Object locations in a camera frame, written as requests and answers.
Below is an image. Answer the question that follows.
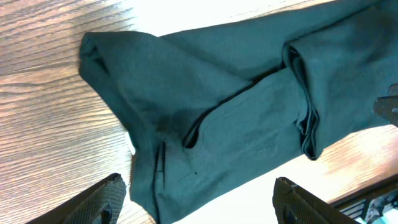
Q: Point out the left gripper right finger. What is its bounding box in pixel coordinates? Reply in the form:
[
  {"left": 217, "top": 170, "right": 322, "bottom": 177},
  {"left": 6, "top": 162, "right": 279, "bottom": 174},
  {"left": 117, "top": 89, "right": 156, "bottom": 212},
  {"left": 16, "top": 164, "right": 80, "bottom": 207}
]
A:
[{"left": 272, "top": 177, "right": 357, "bottom": 224}]

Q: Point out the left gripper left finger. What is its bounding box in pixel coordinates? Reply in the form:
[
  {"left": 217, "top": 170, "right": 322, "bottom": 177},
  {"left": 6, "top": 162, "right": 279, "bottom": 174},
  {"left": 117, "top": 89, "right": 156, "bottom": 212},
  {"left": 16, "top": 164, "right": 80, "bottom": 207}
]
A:
[{"left": 28, "top": 173, "right": 126, "bottom": 224}]

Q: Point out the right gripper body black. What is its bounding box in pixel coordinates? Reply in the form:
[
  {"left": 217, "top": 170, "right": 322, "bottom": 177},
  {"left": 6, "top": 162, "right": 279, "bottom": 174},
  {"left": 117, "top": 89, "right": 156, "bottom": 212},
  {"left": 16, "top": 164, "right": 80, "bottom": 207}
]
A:
[{"left": 373, "top": 83, "right": 398, "bottom": 126}]

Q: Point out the black t-shirt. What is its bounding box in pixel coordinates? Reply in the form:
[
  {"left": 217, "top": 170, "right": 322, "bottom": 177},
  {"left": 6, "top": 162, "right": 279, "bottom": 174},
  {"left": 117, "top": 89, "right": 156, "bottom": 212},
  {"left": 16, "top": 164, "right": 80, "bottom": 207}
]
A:
[{"left": 80, "top": 0, "right": 397, "bottom": 223}]

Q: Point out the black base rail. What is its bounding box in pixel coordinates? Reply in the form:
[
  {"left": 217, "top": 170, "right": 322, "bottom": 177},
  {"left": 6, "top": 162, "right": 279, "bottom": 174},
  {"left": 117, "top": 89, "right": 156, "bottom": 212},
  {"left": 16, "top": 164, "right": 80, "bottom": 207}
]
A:
[{"left": 331, "top": 174, "right": 397, "bottom": 224}]

